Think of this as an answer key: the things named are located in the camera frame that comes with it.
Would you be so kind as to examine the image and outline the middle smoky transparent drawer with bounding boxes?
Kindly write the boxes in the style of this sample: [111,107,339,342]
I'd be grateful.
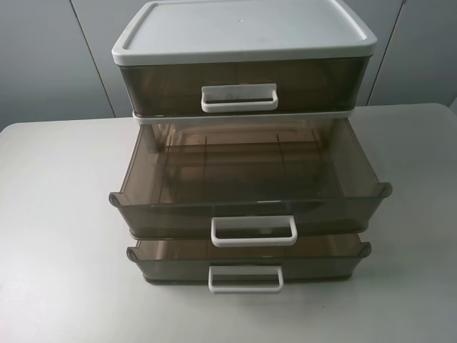
[109,119,392,240]

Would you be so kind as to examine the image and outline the smoky transparent drawer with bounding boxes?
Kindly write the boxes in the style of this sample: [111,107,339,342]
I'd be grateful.
[127,234,371,294]
[120,56,369,118]
[109,119,392,240]

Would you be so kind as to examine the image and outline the lower smoky transparent drawer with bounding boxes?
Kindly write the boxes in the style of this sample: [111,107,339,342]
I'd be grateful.
[127,234,371,294]

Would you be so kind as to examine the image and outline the upper smoky transparent drawer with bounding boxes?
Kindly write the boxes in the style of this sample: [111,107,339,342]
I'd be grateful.
[120,56,369,118]

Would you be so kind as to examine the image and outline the white plastic drawer cabinet frame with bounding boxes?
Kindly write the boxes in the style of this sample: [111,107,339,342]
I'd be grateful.
[111,1,377,123]

